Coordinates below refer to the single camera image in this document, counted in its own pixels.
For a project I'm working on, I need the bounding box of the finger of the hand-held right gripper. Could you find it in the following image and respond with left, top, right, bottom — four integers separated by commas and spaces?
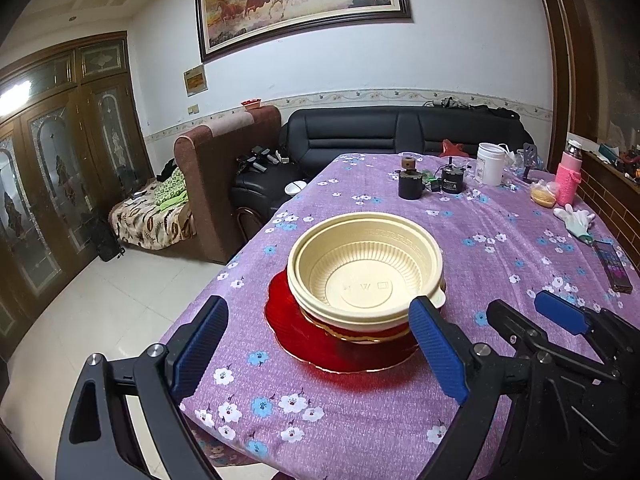
534, 290, 640, 366
486, 299, 621, 386

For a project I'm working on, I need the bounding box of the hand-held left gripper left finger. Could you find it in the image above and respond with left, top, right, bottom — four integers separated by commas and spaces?
54, 295, 230, 480

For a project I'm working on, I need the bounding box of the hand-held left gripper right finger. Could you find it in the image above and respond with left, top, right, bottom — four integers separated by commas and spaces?
409, 296, 596, 480

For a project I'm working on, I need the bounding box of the red glass plate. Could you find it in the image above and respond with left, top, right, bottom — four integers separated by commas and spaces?
263, 267, 422, 374

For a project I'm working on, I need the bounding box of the cream plastic bowl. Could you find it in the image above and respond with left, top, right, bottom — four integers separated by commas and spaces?
287, 211, 446, 322
289, 280, 448, 328

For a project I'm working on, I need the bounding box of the white plate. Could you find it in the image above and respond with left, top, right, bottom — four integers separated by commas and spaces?
300, 310, 418, 346

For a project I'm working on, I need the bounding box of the purple floral tablecloth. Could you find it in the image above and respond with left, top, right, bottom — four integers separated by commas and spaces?
177, 152, 640, 480

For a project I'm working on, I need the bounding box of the black smartphone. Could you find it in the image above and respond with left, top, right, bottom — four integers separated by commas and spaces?
591, 240, 635, 293

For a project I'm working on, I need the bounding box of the white glove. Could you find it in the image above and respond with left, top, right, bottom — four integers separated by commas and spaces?
552, 204, 597, 245

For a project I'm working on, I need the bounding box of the bag of yellow food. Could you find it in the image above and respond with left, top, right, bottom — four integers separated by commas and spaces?
530, 179, 560, 208

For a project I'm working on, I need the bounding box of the pink sleeved bottle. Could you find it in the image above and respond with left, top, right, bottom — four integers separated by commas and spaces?
556, 140, 585, 207

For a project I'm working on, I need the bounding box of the leaf printed blanket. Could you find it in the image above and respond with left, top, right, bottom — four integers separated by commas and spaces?
109, 180, 196, 251

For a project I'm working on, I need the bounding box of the black bag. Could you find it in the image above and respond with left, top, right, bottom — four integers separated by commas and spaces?
90, 215, 126, 262

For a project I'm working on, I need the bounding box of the brown armchair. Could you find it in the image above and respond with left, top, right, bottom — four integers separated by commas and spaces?
173, 105, 282, 266

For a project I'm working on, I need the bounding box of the black electronic device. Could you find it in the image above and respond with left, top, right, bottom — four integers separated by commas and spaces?
440, 157, 468, 195

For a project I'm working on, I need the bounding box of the phone stand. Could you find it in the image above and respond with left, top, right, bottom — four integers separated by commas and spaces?
520, 144, 543, 183

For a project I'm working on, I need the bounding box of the white plastic jar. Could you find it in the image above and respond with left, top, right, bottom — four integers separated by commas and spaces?
475, 142, 507, 187

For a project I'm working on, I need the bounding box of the green cloth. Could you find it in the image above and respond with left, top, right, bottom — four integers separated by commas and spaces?
154, 166, 188, 207

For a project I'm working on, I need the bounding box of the dark cup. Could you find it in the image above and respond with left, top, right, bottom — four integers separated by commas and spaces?
398, 170, 426, 201

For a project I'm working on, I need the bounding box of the dark clothes pile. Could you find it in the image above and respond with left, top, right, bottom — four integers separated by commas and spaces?
424, 96, 521, 121

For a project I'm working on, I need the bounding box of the black leather sofa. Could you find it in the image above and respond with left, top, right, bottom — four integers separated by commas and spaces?
230, 107, 535, 221

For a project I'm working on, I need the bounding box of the wooden glass-door cabinet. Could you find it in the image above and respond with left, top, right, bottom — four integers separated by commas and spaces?
0, 31, 153, 361

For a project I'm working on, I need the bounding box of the framed horse painting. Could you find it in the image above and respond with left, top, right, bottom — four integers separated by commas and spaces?
194, 0, 415, 64

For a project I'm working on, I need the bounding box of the small wall picture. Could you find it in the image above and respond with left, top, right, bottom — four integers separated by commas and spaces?
183, 65, 209, 97

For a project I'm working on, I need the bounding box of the wooden door frame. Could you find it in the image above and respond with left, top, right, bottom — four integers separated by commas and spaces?
530, 0, 601, 146

